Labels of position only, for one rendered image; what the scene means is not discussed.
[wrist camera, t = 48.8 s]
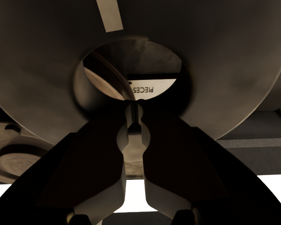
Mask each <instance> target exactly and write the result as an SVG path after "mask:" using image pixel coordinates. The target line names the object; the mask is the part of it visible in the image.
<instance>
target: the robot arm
mask: <svg viewBox="0 0 281 225"><path fill-rule="evenodd" d="M135 111H136V122H138V123H139V124H140V125H141V133H142V144H143V145H144V146H145V147H146V148H147V149H146V150H145V152H144V153H143V177H144V189H145V199H146V202H147V204H148V205H149V206H150V207H152V208H153V209H155V210H157V211H159V212H160V213H162V214H164V215H166V216H168V217H169V218H171V219H172V222H171V224H170V225H281V202H280V201H279V200H278V198H277V197H276V196H275V195H274V193H273V192H272V191H271V190H270V189H269V188H268V186H267V185H266V184H265V183H264V182H263V181H262V180H261V179H260V178H259V177H258V176H257V175H256V174H255V173H254V172H253V171H252V170H251V169H250V168H248V167H247V166H246V165H245V164H244V163H243V162H241V161H240V160H239V159H237V158H236V157H235V156H234V155H233V154H231V153H230V152H229V151H228V150H226V149H225V148H224V147H222V146H221V145H220V144H219V143H217V142H216V141H215V140H214V139H213V138H211V137H210V136H209V135H207V134H206V133H205V132H204V131H202V130H201V129H200V128H198V127H191V126H190V125H188V124H187V123H186V122H185V121H183V120H182V119H180V118H179V117H178V116H176V115H175V114H173V113H171V112H169V111H167V110H165V109H163V108H161V107H159V106H157V105H155V104H153V103H151V102H149V101H146V100H144V99H139V100H135V101H134V100H124V101H122V102H120V103H118V104H117V105H115V106H113V107H111V108H109V109H108V110H106V111H104V112H102V113H101V114H99V115H97V116H96V117H94V118H93V119H92V120H90V121H89V122H88V123H86V124H85V125H84V126H83V127H82V128H81V129H79V130H78V131H77V132H76V133H69V134H68V135H67V136H65V137H64V138H63V139H62V140H61V141H60V142H59V143H57V144H56V145H55V146H54V147H53V148H52V149H50V150H49V151H48V152H47V153H46V154H45V155H43V156H42V157H41V158H40V159H39V160H38V161H37V162H36V163H34V164H33V165H32V166H31V167H30V168H29V169H28V170H26V171H25V172H24V173H23V174H22V175H21V176H20V177H19V178H18V179H16V180H15V181H14V182H13V183H12V184H11V185H10V187H9V188H8V189H7V190H6V191H5V192H4V193H3V194H2V195H1V196H0V225H101V224H102V220H103V219H104V218H106V217H107V216H109V215H110V214H112V213H113V212H115V211H117V210H118V209H120V208H121V207H122V206H123V204H124V202H125V197H126V183H127V181H126V171H125V164H124V156H123V153H122V152H123V150H124V149H125V147H126V146H127V145H128V144H129V138H128V128H129V126H130V125H131V124H132V123H134V118H135Z"/></svg>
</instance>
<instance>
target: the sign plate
mask: <svg viewBox="0 0 281 225"><path fill-rule="evenodd" d="M177 77H178V75H155V76H128V77H127V82H128V83H129V85H130V87H131V89H132V91H133V93H134V96H135V99H136V100H139V99H144V100H147V99H150V98H153V97H155V96H158V95H159V94H161V93H163V92H164V91H166V90H167V89H168V88H169V87H170V86H171V85H172V84H173V83H174V82H175V80H176V79H177Z"/></svg>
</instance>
